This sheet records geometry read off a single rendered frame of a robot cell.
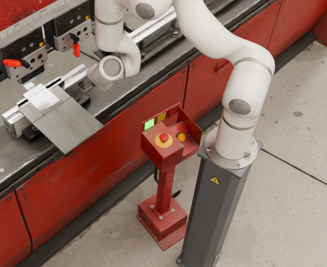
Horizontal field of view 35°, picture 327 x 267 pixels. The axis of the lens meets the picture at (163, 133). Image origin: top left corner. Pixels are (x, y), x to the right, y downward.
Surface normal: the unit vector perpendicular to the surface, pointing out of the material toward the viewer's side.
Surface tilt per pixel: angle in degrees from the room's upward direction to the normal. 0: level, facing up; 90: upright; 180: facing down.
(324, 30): 90
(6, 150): 0
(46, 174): 90
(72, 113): 0
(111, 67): 35
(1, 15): 90
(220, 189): 90
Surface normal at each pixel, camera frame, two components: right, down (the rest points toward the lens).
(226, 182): -0.55, 0.66
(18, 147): 0.06, -0.59
